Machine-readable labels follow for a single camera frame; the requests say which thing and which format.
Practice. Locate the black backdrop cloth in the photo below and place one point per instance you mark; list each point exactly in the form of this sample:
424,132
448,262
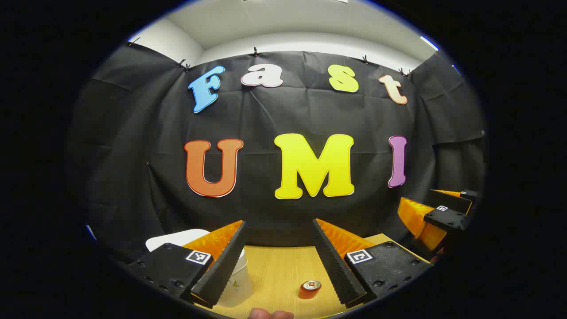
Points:
266,110

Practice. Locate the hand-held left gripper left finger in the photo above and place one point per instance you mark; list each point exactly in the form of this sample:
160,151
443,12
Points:
226,266

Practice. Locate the wooden desktop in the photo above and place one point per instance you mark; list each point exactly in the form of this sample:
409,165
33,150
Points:
279,274

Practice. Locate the red pop can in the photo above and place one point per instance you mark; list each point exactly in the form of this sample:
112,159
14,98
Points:
310,289

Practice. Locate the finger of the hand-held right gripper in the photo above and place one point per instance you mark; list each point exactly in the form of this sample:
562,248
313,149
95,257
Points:
447,218
456,201

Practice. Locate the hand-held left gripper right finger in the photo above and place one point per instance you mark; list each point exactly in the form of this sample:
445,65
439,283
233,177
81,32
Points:
336,270

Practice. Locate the white desktop garbage bin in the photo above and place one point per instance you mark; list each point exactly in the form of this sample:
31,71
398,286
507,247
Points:
177,239

